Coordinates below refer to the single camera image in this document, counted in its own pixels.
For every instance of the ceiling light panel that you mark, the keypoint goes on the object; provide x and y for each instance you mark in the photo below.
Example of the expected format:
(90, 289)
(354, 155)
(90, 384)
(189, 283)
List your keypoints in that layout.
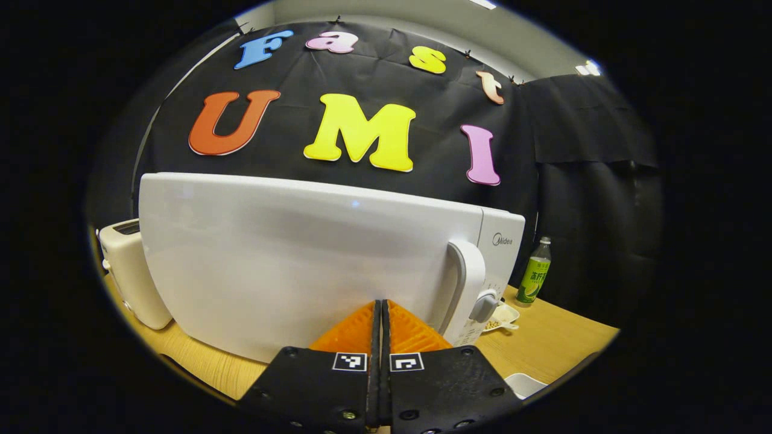
(588, 67)
(482, 3)

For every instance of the green label drink bottle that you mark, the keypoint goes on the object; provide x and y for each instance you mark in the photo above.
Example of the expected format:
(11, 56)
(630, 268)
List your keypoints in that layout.
(534, 280)

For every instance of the small white plastic dish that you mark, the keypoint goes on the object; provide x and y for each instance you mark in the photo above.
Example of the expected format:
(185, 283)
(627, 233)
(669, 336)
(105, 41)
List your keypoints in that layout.
(525, 384)

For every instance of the white microwave oven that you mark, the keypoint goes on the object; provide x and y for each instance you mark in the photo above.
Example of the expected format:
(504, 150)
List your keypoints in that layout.
(271, 253)

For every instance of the white divided tray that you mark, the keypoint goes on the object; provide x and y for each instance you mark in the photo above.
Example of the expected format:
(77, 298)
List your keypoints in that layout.
(506, 313)

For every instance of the white toaster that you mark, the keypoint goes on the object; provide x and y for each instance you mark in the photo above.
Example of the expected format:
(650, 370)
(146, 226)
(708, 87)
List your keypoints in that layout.
(132, 271)

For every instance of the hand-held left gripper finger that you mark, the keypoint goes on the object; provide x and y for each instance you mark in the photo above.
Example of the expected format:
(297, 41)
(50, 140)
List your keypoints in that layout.
(386, 398)
(376, 398)

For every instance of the pile of soybeans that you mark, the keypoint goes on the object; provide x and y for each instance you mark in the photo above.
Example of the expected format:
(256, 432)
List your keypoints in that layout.
(491, 325)

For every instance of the black backdrop cloth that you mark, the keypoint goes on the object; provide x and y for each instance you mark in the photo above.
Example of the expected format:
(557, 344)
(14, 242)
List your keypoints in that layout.
(573, 211)

